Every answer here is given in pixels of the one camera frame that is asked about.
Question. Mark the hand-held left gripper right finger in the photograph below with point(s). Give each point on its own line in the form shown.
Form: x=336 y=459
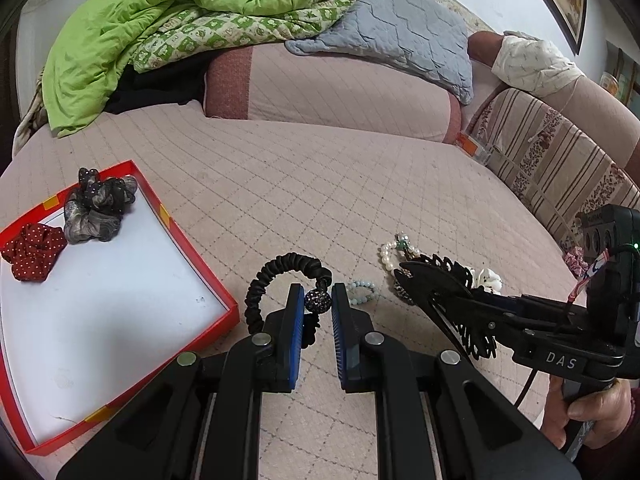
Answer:
x=340 y=330

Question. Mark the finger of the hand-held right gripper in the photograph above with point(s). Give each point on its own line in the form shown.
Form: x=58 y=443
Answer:
x=415 y=275
x=505 y=330

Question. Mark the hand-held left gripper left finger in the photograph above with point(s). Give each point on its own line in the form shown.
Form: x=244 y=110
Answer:
x=296 y=330

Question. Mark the brown rhinestone hair clip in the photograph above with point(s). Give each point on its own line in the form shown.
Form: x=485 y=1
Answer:
x=401 y=291

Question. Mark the black lace hair clip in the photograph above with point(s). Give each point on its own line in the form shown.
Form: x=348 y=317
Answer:
x=480 y=345

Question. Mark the white flower hair accessory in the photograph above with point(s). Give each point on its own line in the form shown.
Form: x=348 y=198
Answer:
x=487 y=277

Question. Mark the red box with white inside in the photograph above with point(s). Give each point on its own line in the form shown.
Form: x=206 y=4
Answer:
x=100 y=285

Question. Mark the person's right forearm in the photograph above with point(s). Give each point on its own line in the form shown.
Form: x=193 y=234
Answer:
x=620 y=457

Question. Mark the person's right hand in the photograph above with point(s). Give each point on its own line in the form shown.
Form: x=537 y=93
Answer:
x=607 y=410

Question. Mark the pink floral scrunchie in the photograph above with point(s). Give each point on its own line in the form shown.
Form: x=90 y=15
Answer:
x=574 y=260

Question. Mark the orange box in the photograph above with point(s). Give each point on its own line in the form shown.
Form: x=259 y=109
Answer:
x=470 y=146

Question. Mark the striped floral cushion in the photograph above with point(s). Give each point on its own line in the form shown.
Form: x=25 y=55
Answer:
x=550 y=150

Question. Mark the pink bolster pillow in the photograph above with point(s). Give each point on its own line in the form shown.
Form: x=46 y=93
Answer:
x=325 y=90

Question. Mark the grey satin scrunchie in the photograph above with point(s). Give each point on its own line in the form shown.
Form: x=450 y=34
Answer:
x=90 y=225

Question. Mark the black dotted sheer scrunchie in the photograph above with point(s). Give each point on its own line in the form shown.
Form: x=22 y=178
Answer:
x=102 y=192

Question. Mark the beige cushion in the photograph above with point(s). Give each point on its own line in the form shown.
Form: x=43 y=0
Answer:
x=600 y=110

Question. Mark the white floral cloth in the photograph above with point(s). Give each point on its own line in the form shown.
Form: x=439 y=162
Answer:
x=535 y=65

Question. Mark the grey quilted pillow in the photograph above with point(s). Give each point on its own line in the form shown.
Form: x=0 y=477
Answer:
x=400 y=25

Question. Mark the red polka dot scrunchie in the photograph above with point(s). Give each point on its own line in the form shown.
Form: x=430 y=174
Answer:
x=30 y=252

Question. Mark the black cloth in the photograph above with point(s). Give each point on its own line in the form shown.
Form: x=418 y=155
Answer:
x=150 y=90

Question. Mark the beige patterned cloth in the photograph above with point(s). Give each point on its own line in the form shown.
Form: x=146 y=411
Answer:
x=30 y=120

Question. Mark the green quilt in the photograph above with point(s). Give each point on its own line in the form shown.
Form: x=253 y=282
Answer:
x=100 y=45

